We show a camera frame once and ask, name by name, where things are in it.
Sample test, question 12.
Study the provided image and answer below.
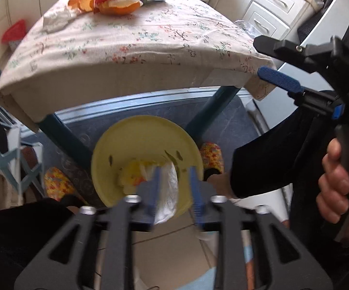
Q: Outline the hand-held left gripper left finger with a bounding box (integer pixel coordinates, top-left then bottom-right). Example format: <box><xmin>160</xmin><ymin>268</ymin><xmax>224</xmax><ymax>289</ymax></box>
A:
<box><xmin>14</xmin><ymin>166</ymin><xmax>163</xmax><ymax>290</ymax></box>

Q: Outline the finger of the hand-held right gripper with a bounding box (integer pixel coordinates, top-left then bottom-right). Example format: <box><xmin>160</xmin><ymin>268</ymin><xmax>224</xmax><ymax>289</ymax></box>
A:
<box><xmin>253</xmin><ymin>35</ymin><xmax>334</xmax><ymax>67</ymax></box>
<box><xmin>257</xmin><ymin>65</ymin><xmax>345</xmax><ymax>120</ymax></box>

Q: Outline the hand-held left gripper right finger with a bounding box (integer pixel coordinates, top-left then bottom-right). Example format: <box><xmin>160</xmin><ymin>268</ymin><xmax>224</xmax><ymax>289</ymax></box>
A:
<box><xmin>189</xmin><ymin>166</ymin><xmax>334</xmax><ymax>290</ymax></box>

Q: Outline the white plastic wrapper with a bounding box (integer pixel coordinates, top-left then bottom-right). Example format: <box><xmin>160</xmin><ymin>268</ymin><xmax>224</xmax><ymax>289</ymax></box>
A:
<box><xmin>146</xmin><ymin>161</ymin><xmax>180</xmax><ymax>225</ymax></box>

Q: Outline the yellow plastic bin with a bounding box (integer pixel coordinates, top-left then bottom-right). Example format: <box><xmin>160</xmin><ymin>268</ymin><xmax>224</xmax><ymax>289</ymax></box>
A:
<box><xmin>90</xmin><ymin>115</ymin><xmax>204</xmax><ymax>218</ymax></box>

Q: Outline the large orange peel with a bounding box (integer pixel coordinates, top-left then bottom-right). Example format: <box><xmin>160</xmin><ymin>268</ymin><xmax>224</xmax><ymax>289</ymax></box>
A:
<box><xmin>98</xmin><ymin>0</ymin><xmax>144</xmax><ymax>16</ymax></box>

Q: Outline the person's right hand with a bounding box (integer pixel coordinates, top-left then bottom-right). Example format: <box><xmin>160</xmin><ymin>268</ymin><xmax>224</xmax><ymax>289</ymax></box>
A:
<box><xmin>316</xmin><ymin>139</ymin><xmax>349</xmax><ymax>243</ymax></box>

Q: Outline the crumpled yellow wrapper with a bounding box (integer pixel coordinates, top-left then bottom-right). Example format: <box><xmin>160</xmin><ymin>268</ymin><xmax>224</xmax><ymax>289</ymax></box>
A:
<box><xmin>116</xmin><ymin>159</ymin><xmax>151</xmax><ymax>194</ymax></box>

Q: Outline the clear plastic bag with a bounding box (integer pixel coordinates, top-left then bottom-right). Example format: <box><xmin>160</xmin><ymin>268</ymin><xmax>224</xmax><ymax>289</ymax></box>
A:
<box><xmin>235</xmin><ymin>20</ymin><xmax>265</xmax><ymax>37</ymax></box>

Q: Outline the colourful crocheted slipper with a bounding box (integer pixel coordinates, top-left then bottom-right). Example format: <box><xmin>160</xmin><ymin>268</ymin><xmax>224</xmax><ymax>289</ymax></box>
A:
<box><xmin>44</xmin><ymin>167</ymin><xmax>86</xmax><ymax>203</ymax></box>
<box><xmin>199</xmin><ymin>142</ymin><xmax>225</xmax><ymax>176</ymax></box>

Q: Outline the black mat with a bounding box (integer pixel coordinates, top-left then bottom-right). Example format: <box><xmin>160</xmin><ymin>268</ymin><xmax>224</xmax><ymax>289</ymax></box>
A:
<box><xmin>297</xmin><ymin>0</ymin><xmax>336</xmax><ymax>42</ymax></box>

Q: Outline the white drawer cabinet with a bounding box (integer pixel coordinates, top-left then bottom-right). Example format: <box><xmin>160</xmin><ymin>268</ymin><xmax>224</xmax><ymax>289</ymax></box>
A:
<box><xmin>241</xmin><ymin>0</ymin><xmax>312</xmax><ymax>42</ymax></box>

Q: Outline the dark blue rug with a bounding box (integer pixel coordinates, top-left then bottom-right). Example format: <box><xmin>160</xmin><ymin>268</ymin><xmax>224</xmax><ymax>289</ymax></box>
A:
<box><xmin>20</xmin><ymin>96</ymin><xmax>263</xmax><ymax>206</ymax></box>

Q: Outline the person's right leg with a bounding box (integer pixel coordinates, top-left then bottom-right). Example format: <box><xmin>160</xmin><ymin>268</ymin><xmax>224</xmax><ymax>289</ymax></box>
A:
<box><xmin>207</xmin><ymin>106</ymin><xmax>339</xmax><ymax>200</ymax></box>

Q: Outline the person's leg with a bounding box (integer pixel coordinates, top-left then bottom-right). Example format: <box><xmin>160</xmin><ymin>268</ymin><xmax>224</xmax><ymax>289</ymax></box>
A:
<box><xmin>207</xmin><ymin>106</ymin><xmax>339</xmax><ymax>200</ymax></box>
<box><xmin>0</xmin><ymin>196</ymin><xmax>82</xmax><ymax>290</ymax></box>

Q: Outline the person's left leg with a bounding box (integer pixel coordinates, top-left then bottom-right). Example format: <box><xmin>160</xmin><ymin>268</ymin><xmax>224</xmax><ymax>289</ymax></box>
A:
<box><xmin>0</xmin><ymin>196</ymin><xmax>82</xmax><ymax>290</ymax></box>

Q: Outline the floral tablecloth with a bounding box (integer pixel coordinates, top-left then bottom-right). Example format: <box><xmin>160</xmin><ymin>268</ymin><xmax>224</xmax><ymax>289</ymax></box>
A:
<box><xmin>0</xmin><ymin>0</ymin><xmax>278</xmax><ymax>133</ymax></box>

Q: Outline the white rack with blue braces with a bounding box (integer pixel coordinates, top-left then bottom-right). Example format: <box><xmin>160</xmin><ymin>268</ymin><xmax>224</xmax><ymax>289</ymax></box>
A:
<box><xmin>0</xmin><ymin>66</ymin><xmax>44</xmax><ymax>210</ymax></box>

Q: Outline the small orange peel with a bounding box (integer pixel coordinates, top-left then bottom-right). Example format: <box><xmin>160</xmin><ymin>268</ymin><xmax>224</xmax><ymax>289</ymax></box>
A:
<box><xmin>68</xmin><ymin>0</ymin><xmax>96</xmax><ymax>14</ymax></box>

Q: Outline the crumpled white tissue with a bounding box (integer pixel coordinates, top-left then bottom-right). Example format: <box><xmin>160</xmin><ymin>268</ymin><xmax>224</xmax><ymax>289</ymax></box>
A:
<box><xmin>42</xmin><ymin>6</ymin><xmax>79</xmax><ymax>33</ymax></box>

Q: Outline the waste basket with red liner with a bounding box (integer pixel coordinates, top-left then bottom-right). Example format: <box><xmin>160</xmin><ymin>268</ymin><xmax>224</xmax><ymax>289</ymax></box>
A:
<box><xmin>1</xmin><ymin>20</ymin><xmax>27</xmax><ymax>52</ymax></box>

